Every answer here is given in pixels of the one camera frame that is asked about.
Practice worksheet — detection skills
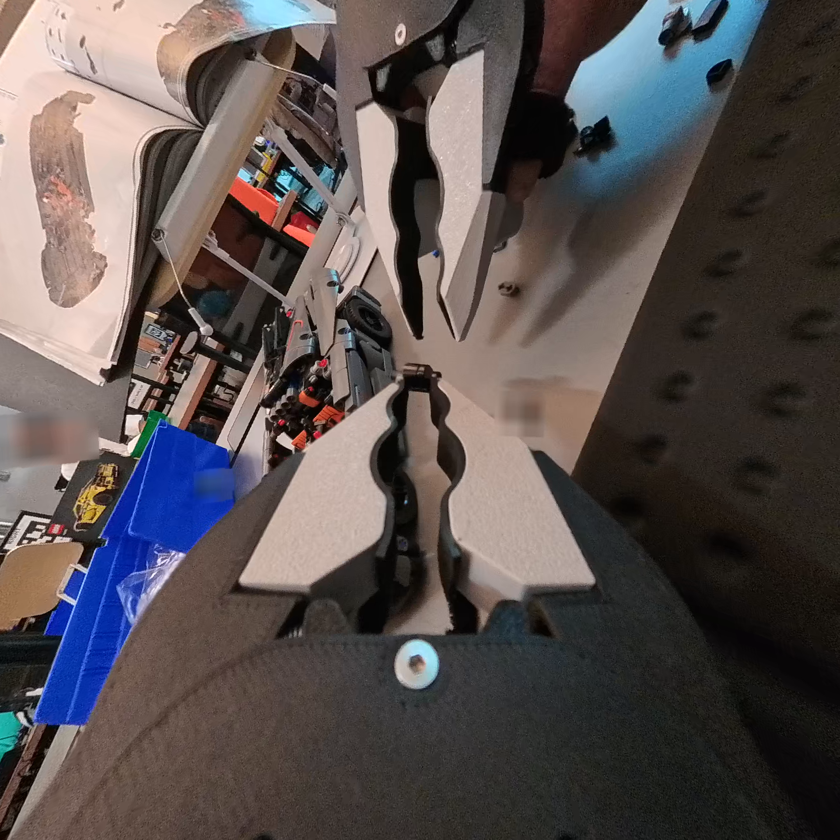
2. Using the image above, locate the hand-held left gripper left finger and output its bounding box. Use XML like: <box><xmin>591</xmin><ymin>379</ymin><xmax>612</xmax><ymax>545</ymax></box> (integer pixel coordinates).
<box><xmin>238</xmin><ymin>381</ymin><xmax>404</xmax><ymax>598</ymax></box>

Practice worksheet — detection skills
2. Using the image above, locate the wooden chair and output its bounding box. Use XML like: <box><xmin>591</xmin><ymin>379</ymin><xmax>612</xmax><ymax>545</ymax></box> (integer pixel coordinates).
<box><xmin>0</xmin><ymin>541</ymin><xmax>86</xmax><ymax>631</ymax></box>

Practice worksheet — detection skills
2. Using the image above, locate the orange storage bin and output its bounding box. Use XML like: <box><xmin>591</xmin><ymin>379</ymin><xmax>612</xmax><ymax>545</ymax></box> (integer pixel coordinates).
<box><xmin>226</xmin><ymin>176</ymin><xmax>293</xmax><ymax>227</ymax></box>

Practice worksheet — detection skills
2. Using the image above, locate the grey lego car model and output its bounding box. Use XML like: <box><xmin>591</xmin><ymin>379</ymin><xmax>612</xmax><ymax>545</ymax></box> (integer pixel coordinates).
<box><xmin>259</xmin><ymin>266</ymin><xmax>421</xmax><ymax>565</ymax></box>

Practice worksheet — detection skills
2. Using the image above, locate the blue plastic storage bin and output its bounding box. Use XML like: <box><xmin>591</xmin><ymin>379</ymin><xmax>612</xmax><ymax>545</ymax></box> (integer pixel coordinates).
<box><xmin>34</xmin><ymin>410</ymin><xmax>237</xmax><ymax>726</ymax></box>

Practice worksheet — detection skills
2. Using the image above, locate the grey metal booklet stand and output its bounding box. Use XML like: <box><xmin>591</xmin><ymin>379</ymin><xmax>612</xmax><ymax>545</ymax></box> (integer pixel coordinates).
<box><xmin>152</xmin><ymin>49</ymin><xmax>290</xmax><ymax>247</ymax></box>

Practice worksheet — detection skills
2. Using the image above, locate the black box yellow car print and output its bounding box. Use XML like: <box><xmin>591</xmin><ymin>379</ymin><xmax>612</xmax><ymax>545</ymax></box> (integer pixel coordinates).
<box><xmin>51</xmin><ymin>459</ymin><xmax>137</xmax><ymax>547</ymax></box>

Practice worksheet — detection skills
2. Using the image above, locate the clear plastic bag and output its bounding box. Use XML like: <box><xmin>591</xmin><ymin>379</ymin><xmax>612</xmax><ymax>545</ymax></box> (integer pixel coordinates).
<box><xmin>117</xmin><ymin>548</ymin><xmax>188</xmax><ymax>624</ymax></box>

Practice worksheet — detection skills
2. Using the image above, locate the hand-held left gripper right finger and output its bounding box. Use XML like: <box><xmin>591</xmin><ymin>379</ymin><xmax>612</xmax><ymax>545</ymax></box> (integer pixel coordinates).
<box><xmin>428</xmin><ymin>379</ymin><xmax>597</xmax><ymax>601</ymax></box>

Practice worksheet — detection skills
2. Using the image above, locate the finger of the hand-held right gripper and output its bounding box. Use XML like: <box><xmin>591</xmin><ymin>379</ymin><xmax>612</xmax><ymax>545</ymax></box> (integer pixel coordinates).
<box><xmin>425</xmin><ymin>49</ymin><xmax>509</xmax><ymax>342</ymax></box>
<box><xmin>354</xmin><ymin>100</ymin><xmax>437</xmax><ymax>341</ymax></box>

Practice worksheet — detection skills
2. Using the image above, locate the white cable with plug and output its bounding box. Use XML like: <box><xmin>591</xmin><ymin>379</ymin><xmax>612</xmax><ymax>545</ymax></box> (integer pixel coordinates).
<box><xmin>157</xmin><ymin>233</ymin><xmax>215</xmax><ymax>336</ymax></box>

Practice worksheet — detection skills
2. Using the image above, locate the white round pad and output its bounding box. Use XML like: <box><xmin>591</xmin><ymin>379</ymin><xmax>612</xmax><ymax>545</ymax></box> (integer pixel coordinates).
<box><xmin>326</xmin><ymin>217</ymin><xmax>378</xmax><ymax>273</ymax></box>

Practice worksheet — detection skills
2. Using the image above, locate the lego instruction booklet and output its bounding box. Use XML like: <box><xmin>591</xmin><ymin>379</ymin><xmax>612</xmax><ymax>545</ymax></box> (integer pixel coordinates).
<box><xmin>0</xmin><ymin>0</ymin><xmax>336</xmax><ymax>385</ymax></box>

